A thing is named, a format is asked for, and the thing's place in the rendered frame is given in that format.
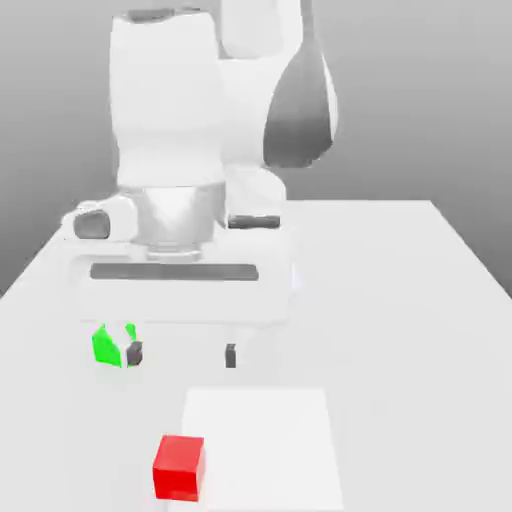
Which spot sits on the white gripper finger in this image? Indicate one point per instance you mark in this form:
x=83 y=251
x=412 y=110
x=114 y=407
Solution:
x=230 y=356
x=134 y=354

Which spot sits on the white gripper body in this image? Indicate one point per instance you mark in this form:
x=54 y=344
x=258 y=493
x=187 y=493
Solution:
x=180 y=298

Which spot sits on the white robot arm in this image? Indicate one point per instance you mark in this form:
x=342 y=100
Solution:
x=168 y=120

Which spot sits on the small green cube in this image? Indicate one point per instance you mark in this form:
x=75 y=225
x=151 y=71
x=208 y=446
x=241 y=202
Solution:
x=106 y=350

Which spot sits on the small red cube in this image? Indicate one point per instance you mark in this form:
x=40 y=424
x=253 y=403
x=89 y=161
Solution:
x=176 y=468

